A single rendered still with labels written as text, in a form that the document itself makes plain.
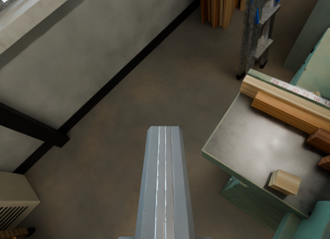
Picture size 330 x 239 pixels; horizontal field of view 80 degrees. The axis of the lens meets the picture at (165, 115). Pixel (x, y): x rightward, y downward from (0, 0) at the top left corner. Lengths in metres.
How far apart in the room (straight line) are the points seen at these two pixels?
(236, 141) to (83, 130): 1.40
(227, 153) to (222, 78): 1.20
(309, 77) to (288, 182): 0.37
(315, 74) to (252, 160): 0.36
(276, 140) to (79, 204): 1.36
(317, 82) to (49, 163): 1.70
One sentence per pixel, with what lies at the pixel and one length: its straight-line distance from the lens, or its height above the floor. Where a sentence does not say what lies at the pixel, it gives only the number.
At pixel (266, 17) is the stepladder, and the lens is 1.29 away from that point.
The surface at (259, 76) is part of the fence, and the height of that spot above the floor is 0.95.
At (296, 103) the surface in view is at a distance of 0.48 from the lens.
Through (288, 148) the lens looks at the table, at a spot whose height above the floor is 0.90.
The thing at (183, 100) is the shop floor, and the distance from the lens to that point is 1.53.
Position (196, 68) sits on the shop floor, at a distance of 1.68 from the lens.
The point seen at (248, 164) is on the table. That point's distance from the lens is 0.47.
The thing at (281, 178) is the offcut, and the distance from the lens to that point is 0.44.
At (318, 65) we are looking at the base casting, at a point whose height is 0.80.
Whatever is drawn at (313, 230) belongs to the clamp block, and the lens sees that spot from 0.46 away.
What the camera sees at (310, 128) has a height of 0.93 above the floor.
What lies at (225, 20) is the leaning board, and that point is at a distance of 1.88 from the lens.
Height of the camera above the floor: 1.35
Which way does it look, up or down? 64 degrees down
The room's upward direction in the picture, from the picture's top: 25 degrees counter-clockwise
